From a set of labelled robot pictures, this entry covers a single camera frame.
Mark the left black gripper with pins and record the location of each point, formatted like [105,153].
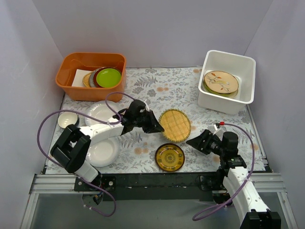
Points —
[147,122]

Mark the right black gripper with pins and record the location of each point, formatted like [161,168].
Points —
[206,142]

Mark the woven bamboo tray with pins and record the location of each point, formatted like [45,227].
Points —
[176,125]

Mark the beige green leaf plate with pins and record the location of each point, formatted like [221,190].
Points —
[224,88]

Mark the beige bird plate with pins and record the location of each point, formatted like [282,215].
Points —
[218,74]

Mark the green polka dot plate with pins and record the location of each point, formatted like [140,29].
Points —
[213,92]

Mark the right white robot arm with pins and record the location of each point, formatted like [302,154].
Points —
[253,213]

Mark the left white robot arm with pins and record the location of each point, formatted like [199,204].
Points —
[71,148]

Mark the white plastic bin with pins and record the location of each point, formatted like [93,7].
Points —
[242,68]

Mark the lime green plate in bin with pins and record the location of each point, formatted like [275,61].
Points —
[108,77]

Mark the dark brown plate in bin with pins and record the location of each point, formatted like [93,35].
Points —
[95,76]

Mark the grey plate in bin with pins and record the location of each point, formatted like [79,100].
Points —
[91,80]

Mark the woven plate in bin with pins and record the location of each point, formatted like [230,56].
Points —
[86,80]

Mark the orange plastic bin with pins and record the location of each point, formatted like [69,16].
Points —
[91,61]

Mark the floral patterned table mat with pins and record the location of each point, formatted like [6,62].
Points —
[176,88]

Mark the yellow brown patterned plate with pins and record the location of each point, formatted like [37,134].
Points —
[169,157]

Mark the white scalloped plate back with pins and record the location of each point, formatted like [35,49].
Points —
[101,111]

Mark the white scalloped plate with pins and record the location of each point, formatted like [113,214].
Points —
[101,111]
[104,152]

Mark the white scalloped plate front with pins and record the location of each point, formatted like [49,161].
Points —
[104,152]

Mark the white paper sheet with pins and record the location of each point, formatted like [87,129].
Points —
[78,78]

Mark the white dark-rimmed bowl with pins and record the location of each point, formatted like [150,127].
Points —
[67,118]

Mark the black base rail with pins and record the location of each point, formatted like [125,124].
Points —
[146,186]

